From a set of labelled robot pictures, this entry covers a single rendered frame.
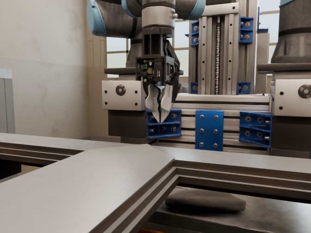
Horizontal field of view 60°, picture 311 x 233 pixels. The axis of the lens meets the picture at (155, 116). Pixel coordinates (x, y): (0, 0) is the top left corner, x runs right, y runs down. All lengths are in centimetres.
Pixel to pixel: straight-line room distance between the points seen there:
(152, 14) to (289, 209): 56
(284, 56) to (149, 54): 42
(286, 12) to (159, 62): 45
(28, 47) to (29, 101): 68
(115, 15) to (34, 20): 313
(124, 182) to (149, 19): 37
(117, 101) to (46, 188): 51
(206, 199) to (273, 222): 15
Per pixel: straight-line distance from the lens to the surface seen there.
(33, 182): 40
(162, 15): 61
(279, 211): 74
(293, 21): 89
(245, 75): 107
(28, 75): 381
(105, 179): 39
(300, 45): 87
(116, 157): 49
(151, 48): 59
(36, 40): 398
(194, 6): 79
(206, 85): 99
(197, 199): 69
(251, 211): 72
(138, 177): 39
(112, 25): 92
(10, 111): 137
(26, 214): 31
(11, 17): 377
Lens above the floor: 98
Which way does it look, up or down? 6 degrees down
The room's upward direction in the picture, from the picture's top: straight up
